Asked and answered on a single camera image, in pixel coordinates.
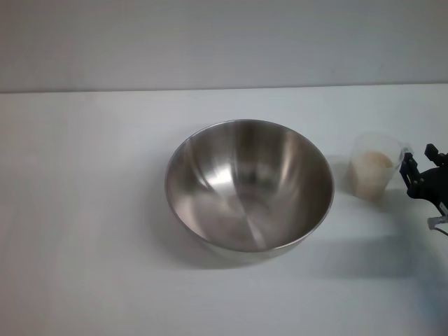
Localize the white rice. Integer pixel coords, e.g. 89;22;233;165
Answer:
349;149;395;201

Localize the clear connector with cable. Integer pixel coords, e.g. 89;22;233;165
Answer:
427;216;448;235

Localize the clear plastic measuring cup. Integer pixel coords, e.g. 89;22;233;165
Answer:
347;131;414;202

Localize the stainless steel mixing bowl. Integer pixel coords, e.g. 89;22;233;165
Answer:
164;118;335;269

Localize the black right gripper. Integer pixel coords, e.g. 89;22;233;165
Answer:
400;143;448;214

